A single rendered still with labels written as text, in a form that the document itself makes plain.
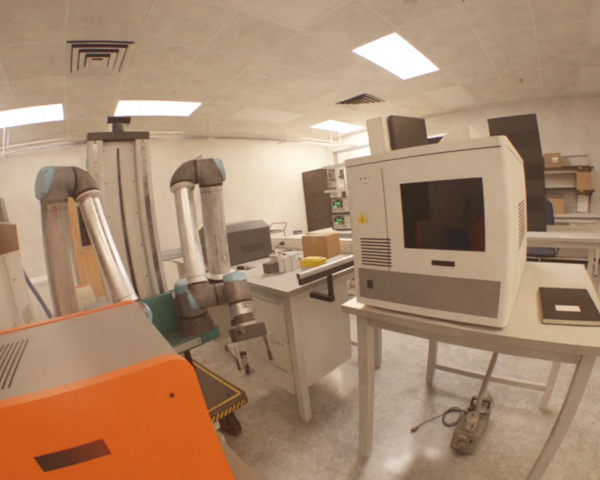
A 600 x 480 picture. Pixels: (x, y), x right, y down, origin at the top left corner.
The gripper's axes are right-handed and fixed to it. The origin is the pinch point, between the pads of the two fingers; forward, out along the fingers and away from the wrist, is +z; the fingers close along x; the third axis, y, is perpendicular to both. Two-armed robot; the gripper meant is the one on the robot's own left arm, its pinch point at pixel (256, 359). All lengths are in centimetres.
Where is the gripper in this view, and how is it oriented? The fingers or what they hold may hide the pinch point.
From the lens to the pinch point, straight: 108.4
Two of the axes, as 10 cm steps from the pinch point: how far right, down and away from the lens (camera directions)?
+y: 5.8, -3.7, -7.3
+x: 7.7, -0.5, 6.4
